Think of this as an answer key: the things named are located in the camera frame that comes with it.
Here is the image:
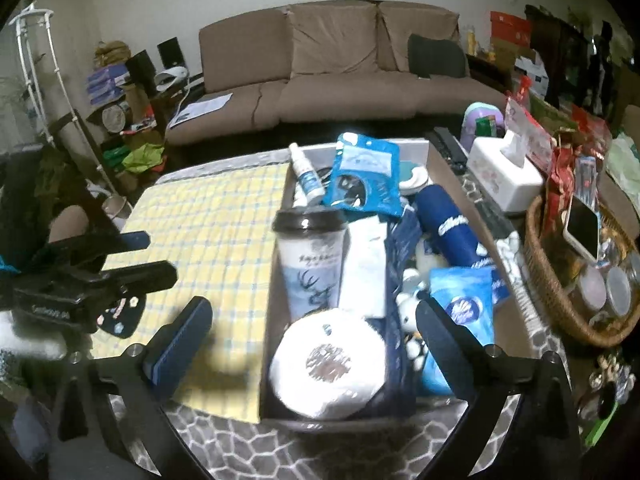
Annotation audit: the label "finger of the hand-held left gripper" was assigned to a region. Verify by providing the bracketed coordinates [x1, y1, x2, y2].
[30, 230, 152, 273]
[65, 260, 179, 301]

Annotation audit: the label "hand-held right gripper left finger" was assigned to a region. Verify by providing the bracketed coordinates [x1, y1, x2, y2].
[50, 296, 213, 480]

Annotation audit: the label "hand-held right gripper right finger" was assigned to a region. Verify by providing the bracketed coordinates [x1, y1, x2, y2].
[415, 300, 583, 480]

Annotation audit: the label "black flowered hot water bottle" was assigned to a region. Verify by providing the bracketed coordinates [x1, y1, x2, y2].
[92, 287, 148, 338]

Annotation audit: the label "cardboard box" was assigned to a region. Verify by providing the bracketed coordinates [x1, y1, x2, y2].
[257, 140, 506, 433]

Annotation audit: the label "grey patterned desktop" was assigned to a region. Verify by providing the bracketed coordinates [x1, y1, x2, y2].
[75, 125, 640, 480]

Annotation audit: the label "blue wet wipes packet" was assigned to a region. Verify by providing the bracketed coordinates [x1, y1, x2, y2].
[429, 265, 496, 346]

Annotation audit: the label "brown armchair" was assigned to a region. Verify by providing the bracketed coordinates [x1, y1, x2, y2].
[47, 204, 91, 246]

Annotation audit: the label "yellow checked blanket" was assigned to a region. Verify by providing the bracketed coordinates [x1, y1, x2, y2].
[92, 162, 293, 423]

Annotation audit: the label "green bag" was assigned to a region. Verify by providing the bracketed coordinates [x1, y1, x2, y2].
[122, 142, 168, 173]

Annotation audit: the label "dark blue carton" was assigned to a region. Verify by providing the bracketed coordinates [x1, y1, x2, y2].
[372, 205, 426, 411]

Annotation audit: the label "white paper packet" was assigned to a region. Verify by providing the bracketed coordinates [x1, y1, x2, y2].
[339, 215, 388, 318]

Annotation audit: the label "bag of white cotton balls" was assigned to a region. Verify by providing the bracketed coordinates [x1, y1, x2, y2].
[495, 232, 528, 301]

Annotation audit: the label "blue spray can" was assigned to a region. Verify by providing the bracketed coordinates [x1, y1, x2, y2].
[414, 184, 483, 266]

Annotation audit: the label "white toilet paper roll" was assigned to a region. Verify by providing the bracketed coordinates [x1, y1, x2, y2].
[268, 308, 388, 421]

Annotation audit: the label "wicker basket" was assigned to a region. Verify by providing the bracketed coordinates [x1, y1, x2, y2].
[523, 192, 640, 348]

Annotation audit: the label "white paper sheet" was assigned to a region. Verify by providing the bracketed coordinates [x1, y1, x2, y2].
[167, 92, 233, 128]

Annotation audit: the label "deer print cup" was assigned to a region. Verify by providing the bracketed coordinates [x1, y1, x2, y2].
[271, 208, 349, 323]

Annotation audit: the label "stack of blue boxes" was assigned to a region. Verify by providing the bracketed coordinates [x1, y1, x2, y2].
[86, 65, 131, 106]

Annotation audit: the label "clear lidded jar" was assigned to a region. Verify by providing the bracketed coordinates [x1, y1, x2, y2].
[605, 265, 633, 318]
[575, 265, 608, 311]

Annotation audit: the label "white teal round case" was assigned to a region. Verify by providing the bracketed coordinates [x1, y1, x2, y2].
[398, 160, 431, 196]

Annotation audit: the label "white tissue box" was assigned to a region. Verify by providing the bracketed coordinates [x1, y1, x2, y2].
[466, 130, 545, 216]

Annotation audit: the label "white smartphone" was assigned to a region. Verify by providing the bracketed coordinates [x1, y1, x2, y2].
[562, 194, 601, 263]

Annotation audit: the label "white spray bottle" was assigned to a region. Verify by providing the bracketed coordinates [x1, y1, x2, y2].
[288, 142, 325, 207]

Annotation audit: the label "black speaker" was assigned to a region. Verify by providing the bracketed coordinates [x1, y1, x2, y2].
[156, 36, 182, 68]

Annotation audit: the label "black remote control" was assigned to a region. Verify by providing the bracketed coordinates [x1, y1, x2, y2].
[432, 126, 468, 168]

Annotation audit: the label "blue pouch packet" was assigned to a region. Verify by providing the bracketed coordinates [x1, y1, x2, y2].
[321, 132, 403, 218]

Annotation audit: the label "white floor stand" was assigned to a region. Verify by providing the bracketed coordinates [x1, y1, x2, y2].
[9, 2, 133, 218]

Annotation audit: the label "red snack packets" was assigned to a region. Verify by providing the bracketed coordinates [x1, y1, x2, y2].
[542, 130, 591, 241]

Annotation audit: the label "purple container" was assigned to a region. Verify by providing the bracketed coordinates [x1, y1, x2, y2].
[460, 101, 505, 153]

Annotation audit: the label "red white packet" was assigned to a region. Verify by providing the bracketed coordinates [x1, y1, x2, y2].
[502, 77, 553, 171]

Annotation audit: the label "brown sofa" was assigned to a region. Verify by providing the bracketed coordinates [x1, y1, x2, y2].
[165, 0, 511, 146]

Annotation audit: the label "dark sofa cushion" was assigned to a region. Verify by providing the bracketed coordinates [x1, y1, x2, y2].
[407, 34, 468, 80]

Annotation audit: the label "dark wooden cabinet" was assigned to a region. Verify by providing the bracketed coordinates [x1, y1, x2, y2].
[525, 5, 596, 108]

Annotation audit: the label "red boxes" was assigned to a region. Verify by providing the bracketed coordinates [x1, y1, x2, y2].
[489, 11, 532, 51]

